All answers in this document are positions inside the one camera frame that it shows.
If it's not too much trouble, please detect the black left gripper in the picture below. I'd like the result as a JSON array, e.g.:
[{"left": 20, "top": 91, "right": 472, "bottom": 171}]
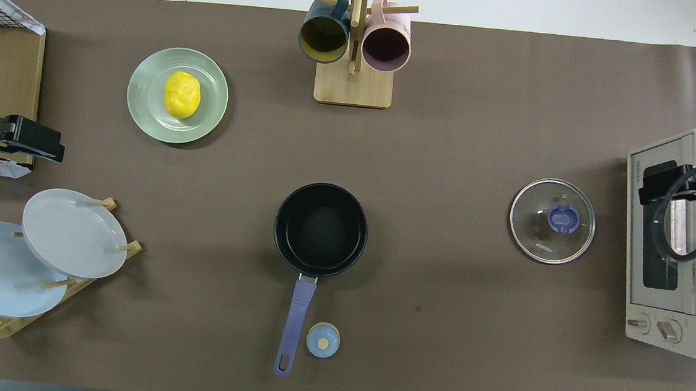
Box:
[{"left": 0, "top": 115, "right": 67, "bottom": 162}]

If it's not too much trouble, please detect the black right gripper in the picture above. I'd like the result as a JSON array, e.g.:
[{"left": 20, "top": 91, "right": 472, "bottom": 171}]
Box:
[{"left": 636, "top": 153, "right": 696, "bottom": 209}]

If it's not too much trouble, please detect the glass lid with purple knob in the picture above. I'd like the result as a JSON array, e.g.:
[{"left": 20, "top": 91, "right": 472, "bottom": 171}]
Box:
[{"left": 506, "top": 175, "right": 600, "bottom": 268}]

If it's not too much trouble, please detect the yellow lemon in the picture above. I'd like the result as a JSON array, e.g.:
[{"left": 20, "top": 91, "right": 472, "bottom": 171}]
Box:
[{"left": 163, "top": 69, "right": 204, "bottom": 121}]

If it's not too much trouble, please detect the grey plate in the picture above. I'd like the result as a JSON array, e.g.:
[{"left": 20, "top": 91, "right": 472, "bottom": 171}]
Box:
[{"left": 18, "top": 186, "right": 133, "bottom": 283}]

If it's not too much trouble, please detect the light green plate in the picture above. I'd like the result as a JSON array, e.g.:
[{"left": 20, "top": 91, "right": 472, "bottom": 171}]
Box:
[{"left": 123, "top": 43, "right": 233, "bottom": 148}]

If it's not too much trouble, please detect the wooden plate rack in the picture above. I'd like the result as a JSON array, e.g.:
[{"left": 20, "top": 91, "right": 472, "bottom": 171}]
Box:
[{"left": 0, "top": 188, "right": 147, "bottom": 351}]

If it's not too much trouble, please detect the beige toaster oven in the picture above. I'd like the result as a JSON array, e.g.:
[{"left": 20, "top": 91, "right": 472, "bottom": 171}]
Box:
[{"left": 612, "top": 123, "right": 696, "bottom": 360}]

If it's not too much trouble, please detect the brown table mat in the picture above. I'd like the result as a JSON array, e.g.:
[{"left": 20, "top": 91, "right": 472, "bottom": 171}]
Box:
[{"left": 0, "top": 0, "right": 696, "bottom": 391}]

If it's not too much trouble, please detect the dark teal mug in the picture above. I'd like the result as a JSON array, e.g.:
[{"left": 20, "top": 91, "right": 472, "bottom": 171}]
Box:
[{"left": 297, "top": 0, "right": 354, "bottom": 66}]

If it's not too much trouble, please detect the pink ribbed mug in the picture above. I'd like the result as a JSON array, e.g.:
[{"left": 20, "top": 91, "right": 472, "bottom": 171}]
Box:
[{"left": 360, "top": 0, "right": 415, "bottom": 75}]

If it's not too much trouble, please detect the wooden mug tree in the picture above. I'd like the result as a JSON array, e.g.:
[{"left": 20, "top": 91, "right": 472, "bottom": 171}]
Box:
[{"left": 292, "top": 0, "right": 420, "bottom": 112}]

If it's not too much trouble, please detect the black pot with purple handle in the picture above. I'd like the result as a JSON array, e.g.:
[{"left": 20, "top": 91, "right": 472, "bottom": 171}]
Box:
[{"left": 263, "top": 180, "right": 372, "bottom": 383}]

